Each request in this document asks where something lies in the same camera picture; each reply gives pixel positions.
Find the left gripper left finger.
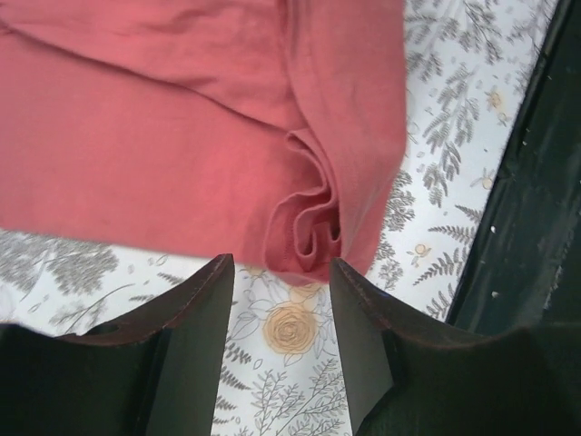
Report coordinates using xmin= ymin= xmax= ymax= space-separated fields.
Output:
xmin=1 ymin=254 xmax=234 ymax=435

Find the pink red t shirt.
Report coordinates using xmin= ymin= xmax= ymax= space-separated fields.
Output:
xmin=1 ymin=0 xmax=406 ymax=285

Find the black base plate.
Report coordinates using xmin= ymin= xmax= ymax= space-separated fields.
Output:
xmin=448 ymin=1 xmax=580 ymax=334

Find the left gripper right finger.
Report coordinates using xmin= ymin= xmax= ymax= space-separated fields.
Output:
xmin=330 ymin=258 xmax=580 ymax=435

